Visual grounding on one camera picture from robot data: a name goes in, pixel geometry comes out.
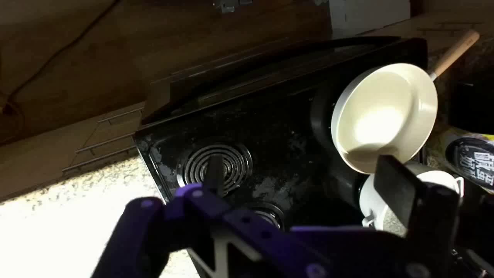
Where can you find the black electric stove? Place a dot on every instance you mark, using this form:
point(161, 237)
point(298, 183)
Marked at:
point(278, 129)

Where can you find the wooden base cabinet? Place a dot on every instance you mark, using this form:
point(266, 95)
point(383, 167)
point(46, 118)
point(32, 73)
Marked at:
point(51, 149)

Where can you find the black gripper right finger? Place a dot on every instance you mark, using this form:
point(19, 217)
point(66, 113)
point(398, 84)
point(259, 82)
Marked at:
point(395, 190)

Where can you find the jar with dark label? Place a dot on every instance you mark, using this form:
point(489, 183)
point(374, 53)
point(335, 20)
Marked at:
point(472, 159)

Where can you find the white bowl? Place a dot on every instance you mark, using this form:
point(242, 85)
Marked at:
point(386, 118)

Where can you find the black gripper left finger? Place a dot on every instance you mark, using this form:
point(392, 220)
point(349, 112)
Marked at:
point(139, 232)

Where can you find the small white pot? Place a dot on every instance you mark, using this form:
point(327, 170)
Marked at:
point(378, 206)

